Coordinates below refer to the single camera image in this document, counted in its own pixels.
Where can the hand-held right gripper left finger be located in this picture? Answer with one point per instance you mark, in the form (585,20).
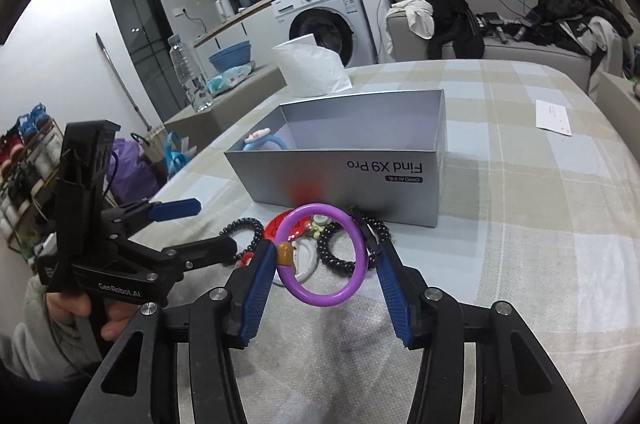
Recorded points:
(257,291)

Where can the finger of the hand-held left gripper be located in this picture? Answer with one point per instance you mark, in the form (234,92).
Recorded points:
(210,249)
(175,208)

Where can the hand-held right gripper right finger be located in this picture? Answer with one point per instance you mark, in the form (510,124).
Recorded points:
(395,301)

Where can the small cream flower charm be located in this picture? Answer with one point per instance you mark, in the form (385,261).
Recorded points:
(316,228)

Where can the grey cardboard box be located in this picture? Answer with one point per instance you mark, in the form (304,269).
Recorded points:
(325,174)

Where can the person's left forearm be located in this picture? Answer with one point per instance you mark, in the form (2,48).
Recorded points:
(35,344)

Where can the person's left hand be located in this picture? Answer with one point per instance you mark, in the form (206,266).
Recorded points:
(67,305)

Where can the blue plastic bag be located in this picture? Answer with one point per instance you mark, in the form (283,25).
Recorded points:
(175,154)

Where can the purple plastic bag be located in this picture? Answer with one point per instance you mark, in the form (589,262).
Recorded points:
(132,174)

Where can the beige tote bag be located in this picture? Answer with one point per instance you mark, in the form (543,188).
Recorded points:
(152,144)

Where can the shoe rack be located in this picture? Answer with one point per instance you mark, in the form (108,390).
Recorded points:
(25,164)

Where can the checkered tablecloth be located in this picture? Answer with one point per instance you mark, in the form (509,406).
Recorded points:
(500,229)

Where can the clear water bottle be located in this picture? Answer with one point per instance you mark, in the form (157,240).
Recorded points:
(190,76)

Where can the wet wipes packet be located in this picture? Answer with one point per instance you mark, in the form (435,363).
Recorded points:
(227,80)

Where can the blue plastic basin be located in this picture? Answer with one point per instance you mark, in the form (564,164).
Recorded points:
(230,56)

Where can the dark glass door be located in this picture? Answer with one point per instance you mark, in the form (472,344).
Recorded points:
(145,34)

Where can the white tissue pack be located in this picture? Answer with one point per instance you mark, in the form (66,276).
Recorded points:
(312,66)

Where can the white electric kettle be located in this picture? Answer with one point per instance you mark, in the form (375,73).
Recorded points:
(225,9)

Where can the white washing machine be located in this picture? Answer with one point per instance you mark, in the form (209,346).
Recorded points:
(325,19)

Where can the white paper card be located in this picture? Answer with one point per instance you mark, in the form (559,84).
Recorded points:
(552,116)

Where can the black jacket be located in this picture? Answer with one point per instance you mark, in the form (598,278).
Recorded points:
(455,26)

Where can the white cloth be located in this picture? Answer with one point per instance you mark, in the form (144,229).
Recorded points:
(417,19)

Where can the grey end table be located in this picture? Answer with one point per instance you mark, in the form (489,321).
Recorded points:
(620,104)

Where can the pile of black clothes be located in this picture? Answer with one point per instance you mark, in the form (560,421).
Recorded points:
(575,11)

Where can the white wall socket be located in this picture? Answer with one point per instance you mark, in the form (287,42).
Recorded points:
(180,11)

